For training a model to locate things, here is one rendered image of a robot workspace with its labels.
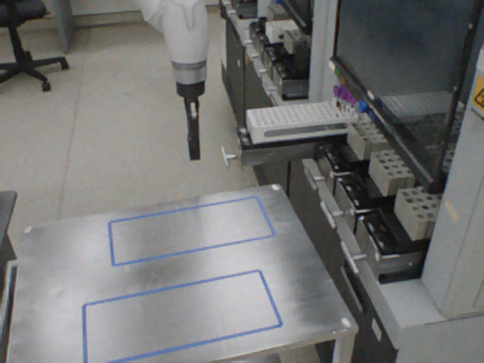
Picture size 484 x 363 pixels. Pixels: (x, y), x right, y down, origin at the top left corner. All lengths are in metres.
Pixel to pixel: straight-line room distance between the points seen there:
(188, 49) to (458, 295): 0.79
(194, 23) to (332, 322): 0.73
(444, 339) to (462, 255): 0.24
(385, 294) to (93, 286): 0.59
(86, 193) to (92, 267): 1.64
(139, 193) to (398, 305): 1.76
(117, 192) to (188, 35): 1.53
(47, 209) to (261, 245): 1.72
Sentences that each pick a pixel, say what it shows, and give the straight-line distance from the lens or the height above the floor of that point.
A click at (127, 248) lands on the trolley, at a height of 0.82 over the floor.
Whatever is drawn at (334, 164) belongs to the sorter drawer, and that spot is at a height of 0.82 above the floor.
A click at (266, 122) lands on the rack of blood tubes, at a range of 1.43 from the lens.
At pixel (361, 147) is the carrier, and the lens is 1.36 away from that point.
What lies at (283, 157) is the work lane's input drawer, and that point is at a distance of 1.45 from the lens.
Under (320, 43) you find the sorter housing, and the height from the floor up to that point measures 0.97.
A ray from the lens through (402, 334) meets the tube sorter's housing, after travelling 1.12.
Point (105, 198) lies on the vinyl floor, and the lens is 2.66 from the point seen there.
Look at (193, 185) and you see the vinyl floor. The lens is 2.66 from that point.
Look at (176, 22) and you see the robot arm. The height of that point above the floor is 1.16.
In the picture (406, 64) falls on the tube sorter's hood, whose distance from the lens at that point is 1.11.
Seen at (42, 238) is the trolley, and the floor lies 0.82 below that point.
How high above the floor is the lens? 1.57
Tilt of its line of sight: 36 degrees down
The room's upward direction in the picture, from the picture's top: 1 degrees counter-clockwise
